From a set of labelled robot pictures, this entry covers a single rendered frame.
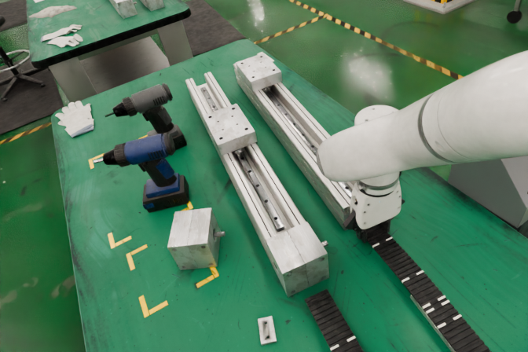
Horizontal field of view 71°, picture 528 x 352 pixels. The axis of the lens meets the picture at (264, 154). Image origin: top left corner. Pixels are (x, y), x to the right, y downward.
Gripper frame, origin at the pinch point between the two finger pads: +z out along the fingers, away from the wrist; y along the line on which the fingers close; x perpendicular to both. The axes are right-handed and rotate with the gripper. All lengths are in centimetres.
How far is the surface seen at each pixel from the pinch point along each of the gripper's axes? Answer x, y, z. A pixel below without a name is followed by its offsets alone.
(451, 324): -24.0, 0.0, -0.2
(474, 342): -28.0, 1.2, -0.2
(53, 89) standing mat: 309, -124, 78
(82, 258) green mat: 28, -67, 3
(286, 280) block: -4.7, -23.4, -3.8
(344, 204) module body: 5.1, -4.3, -5.6
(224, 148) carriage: 36.3, -22.9, -7.6
